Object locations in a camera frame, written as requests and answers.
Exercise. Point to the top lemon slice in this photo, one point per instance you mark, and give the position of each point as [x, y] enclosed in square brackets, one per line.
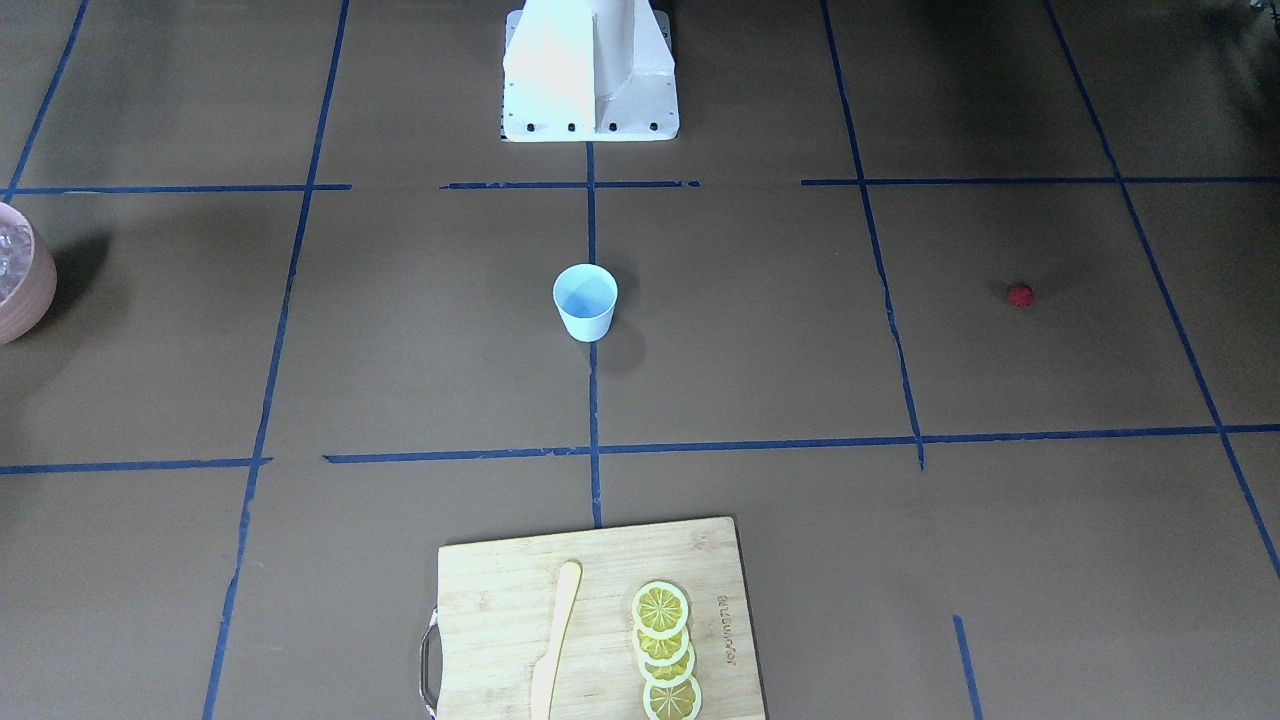
[660, 610]

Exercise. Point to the pink bowl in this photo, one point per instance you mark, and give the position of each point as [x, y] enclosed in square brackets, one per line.
[22, 311]

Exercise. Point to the yellow plastic knife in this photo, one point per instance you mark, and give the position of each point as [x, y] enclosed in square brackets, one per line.
[545, 670]

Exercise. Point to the light blue cup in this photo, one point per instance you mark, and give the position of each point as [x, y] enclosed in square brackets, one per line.
[585, 296]

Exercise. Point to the red strawberry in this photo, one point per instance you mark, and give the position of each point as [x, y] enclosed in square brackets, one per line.
[1021, 295]

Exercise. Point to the lemon slice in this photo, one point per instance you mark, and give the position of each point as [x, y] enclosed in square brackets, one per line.
[666, 676]
[661, 652]
[660, 610]
[673, 701]

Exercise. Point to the bamboo cutting board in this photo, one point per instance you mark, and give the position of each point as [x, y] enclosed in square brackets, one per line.
[495, 600]

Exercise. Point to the front lemon slice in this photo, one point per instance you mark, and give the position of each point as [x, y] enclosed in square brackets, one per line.
[673, 701]

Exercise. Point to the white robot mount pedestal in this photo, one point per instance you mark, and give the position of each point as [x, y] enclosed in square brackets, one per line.
[589, 71]

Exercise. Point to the clear ice cubes pile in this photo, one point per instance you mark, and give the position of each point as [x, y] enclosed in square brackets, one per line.
[17, 247]

